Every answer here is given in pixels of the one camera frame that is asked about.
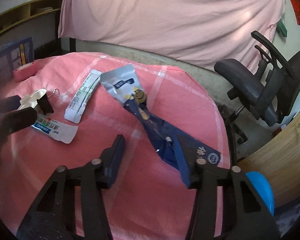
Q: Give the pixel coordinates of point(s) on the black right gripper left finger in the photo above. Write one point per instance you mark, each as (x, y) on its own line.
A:
(52, 213)

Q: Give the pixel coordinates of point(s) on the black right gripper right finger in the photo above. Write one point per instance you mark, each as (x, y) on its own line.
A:
(227, 205)

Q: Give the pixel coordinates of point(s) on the blue silver snack bag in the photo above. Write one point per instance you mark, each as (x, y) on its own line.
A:
(124, 86)

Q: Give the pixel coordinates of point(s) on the black binder clip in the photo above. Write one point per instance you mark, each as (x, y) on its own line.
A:
(44, 100)

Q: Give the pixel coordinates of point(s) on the pink tape roll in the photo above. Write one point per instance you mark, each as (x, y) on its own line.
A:
(25, 71)

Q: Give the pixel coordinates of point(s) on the blue cardboard box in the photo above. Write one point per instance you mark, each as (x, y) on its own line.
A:
(14, 55)

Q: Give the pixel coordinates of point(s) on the white toothpaste tube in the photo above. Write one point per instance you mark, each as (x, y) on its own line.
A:
(55, 129)

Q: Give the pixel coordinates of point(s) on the wooden cabinet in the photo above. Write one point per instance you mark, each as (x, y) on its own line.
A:
(279, 162)

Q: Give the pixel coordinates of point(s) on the pink plaid tablecloth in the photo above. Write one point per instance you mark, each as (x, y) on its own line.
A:
(148, 199)

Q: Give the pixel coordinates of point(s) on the black office chair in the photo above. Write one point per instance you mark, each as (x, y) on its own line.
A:
(270, 93)

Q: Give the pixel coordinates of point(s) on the green hanging item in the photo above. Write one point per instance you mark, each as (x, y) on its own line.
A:
(281, 29)

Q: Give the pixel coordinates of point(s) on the large pink hanging sheet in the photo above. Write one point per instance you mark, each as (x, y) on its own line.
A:
(198, 32)

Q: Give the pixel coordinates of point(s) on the wooden wall shelf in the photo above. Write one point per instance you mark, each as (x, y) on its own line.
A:
(25, 12)

